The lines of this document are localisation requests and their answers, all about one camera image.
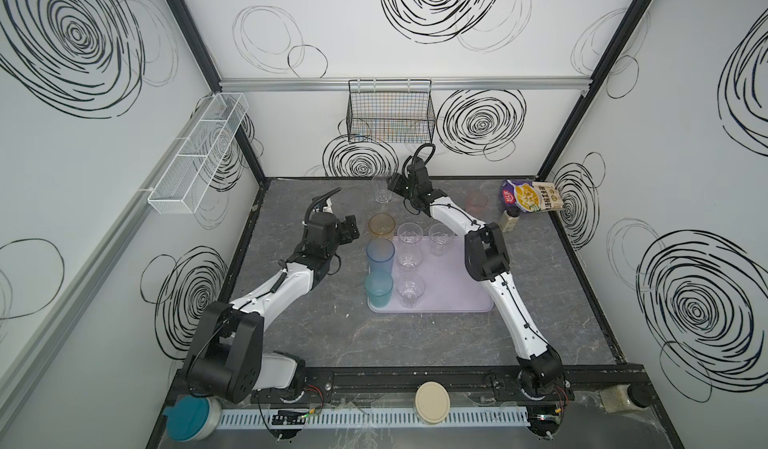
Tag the jar with black lid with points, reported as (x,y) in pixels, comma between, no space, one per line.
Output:
(625,398)

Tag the black wire basket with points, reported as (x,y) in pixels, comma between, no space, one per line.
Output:
(394,111)

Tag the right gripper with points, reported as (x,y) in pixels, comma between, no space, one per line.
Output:
(399,185)

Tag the black mounting rail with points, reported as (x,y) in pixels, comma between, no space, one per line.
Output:
(504,383)

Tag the white wire shelf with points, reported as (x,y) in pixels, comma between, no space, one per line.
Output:
(189,175)

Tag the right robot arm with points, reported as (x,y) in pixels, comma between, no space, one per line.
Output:
(487,261)

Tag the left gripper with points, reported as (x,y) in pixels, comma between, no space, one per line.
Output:
(346,229)

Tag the blue plastic cup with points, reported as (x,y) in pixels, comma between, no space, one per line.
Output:
(380,254)

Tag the yellow plastic cup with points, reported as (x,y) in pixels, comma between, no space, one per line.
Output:
(381,226)

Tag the snack bag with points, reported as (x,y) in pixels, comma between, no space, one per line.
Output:
(531,196)

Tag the white cable duct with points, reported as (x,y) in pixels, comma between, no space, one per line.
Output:
(354,418)

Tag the teal plastic cup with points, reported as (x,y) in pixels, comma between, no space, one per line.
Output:
(378,286)

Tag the beige round lid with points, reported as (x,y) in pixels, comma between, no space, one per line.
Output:
(432,402)

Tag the lilac plastic tray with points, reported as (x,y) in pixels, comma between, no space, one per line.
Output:
(449,287)

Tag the clear glass back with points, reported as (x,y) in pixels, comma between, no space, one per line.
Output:
(381,193)

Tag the small spice jar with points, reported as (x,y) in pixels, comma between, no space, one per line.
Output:
(509,218)

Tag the clear faceted glass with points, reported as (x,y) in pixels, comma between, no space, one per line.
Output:
(409,256)

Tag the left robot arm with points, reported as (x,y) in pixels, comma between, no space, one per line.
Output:
(226,357)

